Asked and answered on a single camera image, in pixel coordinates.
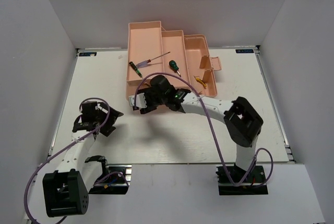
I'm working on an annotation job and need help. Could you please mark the green stubby screwdriver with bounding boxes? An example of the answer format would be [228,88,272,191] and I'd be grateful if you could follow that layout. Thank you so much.
[169,60,181,77]

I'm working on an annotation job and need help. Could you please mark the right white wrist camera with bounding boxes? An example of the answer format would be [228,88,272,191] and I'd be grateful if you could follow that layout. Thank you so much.
[128,93,147,111]

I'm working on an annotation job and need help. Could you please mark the black precision screwdriver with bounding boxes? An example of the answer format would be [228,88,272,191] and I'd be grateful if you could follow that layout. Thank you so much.
[129,62,142,78]

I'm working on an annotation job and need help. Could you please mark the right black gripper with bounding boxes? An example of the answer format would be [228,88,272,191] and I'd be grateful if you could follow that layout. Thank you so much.
[137,87,168,115]

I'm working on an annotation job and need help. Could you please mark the pink plastic tool box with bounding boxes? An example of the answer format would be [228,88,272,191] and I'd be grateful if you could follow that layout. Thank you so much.
[126,21,222,97]

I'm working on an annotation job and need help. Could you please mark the purple handle screwdriver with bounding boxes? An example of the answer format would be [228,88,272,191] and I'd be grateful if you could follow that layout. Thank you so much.
[136,51,171,68]

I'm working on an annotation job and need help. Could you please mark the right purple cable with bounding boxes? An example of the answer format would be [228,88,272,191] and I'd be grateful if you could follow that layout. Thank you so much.
[135,72,273,187]

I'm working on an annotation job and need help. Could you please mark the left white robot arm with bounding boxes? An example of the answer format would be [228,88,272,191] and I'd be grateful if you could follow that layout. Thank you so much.
[42,100,123,217]

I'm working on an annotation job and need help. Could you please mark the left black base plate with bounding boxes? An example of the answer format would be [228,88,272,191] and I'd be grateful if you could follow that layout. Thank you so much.
[89,164,132,195]

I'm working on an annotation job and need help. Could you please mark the yellow long-nose pliers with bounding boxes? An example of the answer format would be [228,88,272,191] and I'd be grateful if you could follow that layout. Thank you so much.
[194,76,207,88]

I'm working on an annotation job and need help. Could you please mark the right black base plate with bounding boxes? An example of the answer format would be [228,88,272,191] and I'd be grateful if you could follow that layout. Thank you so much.
[216,166,268,196]

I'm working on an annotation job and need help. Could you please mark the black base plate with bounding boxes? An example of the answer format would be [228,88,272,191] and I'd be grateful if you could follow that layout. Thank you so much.
[216,166,268,196]
[89,164,132,195]

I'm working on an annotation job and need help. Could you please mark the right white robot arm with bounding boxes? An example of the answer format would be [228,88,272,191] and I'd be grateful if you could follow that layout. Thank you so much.
[129,73,264,182]

